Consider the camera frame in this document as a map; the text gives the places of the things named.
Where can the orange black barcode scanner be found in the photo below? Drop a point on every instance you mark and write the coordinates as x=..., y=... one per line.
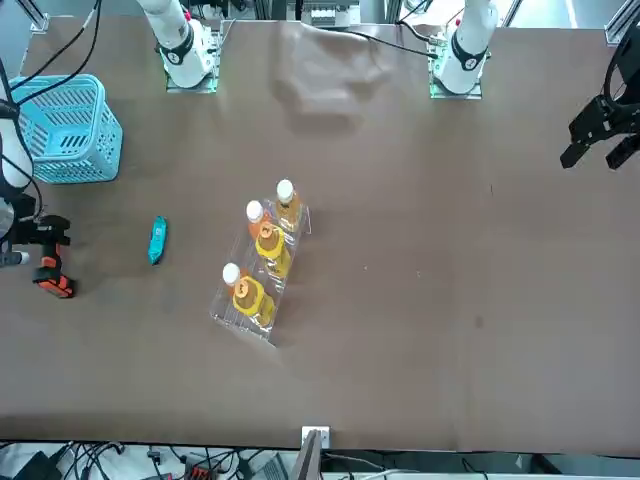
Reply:
x=55, y=285

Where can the teal potato chips packet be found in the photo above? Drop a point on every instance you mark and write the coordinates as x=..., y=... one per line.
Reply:
x=157, y=242

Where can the yellow drink bottle orange cap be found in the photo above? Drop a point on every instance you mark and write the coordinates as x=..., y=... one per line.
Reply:
x=272, y=250
x=250, y=300

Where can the light blue plastic basket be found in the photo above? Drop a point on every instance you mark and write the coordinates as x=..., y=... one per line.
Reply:
x=100, y=150

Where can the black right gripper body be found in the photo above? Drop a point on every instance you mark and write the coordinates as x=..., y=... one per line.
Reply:
x=25, y=225

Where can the white post bracket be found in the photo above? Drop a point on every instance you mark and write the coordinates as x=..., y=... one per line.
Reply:
x=322, y=436

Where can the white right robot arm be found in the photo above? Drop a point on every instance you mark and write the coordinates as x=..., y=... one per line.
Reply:
x=177, y=55

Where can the clear acrylic stepped shelf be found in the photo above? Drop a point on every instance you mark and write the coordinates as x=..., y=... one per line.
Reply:
x=225, y=315

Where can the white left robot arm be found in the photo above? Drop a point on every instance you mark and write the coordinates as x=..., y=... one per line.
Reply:
x=467, y=55

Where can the aluminium profile frame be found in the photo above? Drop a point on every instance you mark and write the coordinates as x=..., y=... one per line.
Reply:
x=40, y=24
x=620, y=27

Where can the orange juice bottle white cap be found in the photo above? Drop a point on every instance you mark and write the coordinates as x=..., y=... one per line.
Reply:
x=254, y=211
x=231, y=274

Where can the amber tea bottle white cap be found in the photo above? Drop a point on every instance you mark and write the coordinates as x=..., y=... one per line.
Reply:
x=287, y=210

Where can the aluminium profile post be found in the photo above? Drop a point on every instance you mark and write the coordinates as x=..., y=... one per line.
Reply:
x=307, y=460

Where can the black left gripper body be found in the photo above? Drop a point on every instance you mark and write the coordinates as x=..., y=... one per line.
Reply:
x=629, y=115

